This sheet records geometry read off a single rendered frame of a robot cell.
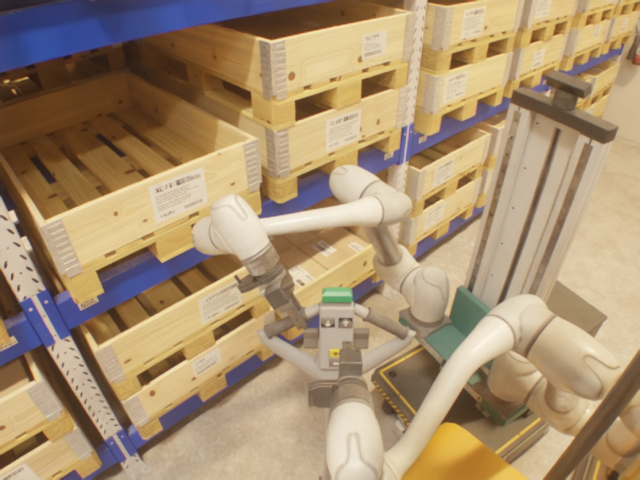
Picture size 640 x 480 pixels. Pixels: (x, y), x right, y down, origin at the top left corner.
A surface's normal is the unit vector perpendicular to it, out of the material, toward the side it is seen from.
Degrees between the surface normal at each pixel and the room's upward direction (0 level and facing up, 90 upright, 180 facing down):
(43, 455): 90
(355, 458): 9
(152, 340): 90
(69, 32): 90
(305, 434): 0
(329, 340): 74
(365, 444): 19
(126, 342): 90
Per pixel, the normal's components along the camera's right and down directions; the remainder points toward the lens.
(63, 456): 0.68, 0.46
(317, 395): -0.01, 0.38
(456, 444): 0.00, -0.78
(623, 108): -0.74, 0.42
